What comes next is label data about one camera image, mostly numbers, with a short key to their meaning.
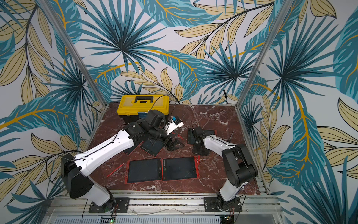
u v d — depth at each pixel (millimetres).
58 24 735
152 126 565
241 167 461
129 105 967
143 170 859
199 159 902
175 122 619
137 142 516
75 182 395
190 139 997
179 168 1167
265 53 858
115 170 856
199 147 664
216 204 666
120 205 735
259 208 749
